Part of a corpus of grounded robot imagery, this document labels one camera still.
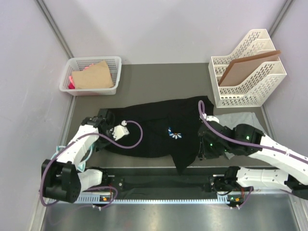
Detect tan folded t-shirt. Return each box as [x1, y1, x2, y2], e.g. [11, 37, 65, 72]
[69, 61, 114, 89]

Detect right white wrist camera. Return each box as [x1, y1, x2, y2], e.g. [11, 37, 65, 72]
[200, 114, 219, 123]

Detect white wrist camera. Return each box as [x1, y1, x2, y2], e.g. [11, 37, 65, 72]
[110, 120, 129, 141]
[200, 114, 219, 123]

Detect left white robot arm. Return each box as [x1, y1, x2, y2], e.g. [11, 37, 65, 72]
[39, 109, 115, 206]

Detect teal cat ear headphones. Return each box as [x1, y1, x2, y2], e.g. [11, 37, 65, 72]
[52, 144, 94, 172]

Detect brown cardboard sheet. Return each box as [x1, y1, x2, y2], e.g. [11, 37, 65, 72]
[218, 50, 281, 87]

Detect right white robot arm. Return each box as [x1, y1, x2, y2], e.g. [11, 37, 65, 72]
[198, 121, 308, 200]

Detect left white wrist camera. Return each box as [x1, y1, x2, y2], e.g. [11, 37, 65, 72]
[110, 120, 129, 141]

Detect grey t-shirt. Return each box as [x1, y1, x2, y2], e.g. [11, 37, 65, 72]
[212, 112, 266, 159]

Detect black daisy print t-shirt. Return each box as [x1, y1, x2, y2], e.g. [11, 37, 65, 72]
[106, 96, 214, 173]

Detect white slotted cable duct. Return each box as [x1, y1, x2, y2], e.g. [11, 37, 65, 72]
[77, 193, 231, 205]

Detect white plastic laundry basket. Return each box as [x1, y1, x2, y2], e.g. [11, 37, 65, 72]
[59, 56, 122, 96]

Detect cream perforated file organizer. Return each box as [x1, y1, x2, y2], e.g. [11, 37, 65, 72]
[208, 29, 287, 108]

